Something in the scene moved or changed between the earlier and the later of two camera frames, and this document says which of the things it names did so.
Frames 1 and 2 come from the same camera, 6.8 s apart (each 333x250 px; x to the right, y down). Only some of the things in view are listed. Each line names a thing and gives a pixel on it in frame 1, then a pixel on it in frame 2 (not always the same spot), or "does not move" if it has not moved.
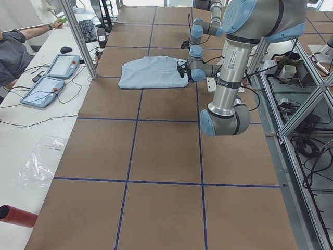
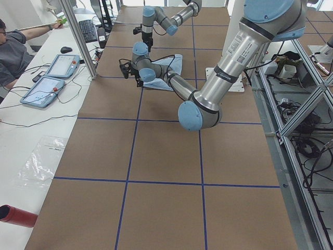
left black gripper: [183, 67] → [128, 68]
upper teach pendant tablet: [63, 66] does not move
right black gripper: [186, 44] → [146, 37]
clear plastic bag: [39, 169] does not move
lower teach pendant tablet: [42, 92] does not move
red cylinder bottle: [15, 216] does not move
